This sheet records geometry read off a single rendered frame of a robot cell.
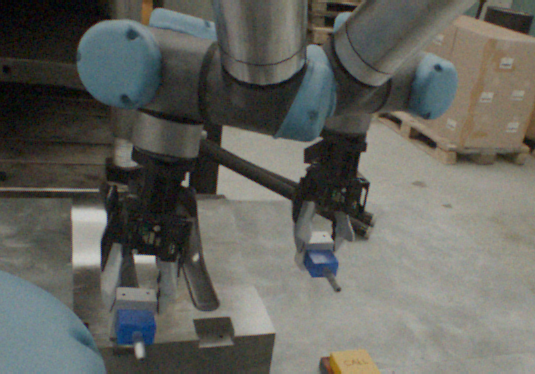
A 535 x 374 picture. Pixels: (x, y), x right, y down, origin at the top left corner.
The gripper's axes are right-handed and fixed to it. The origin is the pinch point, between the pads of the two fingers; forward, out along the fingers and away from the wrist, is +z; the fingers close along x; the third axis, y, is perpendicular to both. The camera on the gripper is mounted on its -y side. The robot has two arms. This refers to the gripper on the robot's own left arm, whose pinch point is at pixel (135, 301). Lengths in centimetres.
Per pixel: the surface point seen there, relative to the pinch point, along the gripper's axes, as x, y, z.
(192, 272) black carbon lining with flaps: 10.8, -16.9, 2.4
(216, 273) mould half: 14.2, -15.2, 1.6
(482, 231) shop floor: 221, -198, 37
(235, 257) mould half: 18.1, -19.3, 0.1
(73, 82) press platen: -8, -75, -16
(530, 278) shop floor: 217, -147, 45
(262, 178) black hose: 32, -54, -6
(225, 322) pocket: 13.2, -2.7, 3.9
